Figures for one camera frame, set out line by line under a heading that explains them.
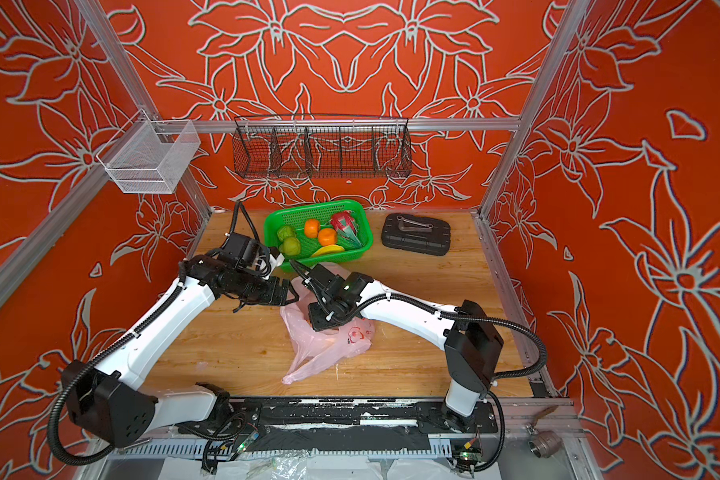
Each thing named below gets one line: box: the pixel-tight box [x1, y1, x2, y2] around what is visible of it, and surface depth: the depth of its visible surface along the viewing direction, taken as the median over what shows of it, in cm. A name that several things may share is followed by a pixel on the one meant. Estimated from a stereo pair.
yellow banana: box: [311, 244, 345, 257], surface depth 106 cm
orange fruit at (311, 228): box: [304, 219, 320, 238], surface depth 109 cm
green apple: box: [280, 237, 301, 255], surface depth 105 cm
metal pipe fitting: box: [525, 423, 563, 458], surface depth 68 cm
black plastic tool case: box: [381, 212, 451, 256], surface depth 106 cm
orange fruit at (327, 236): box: [318, 228, 336, 246], surface depth 109 cm
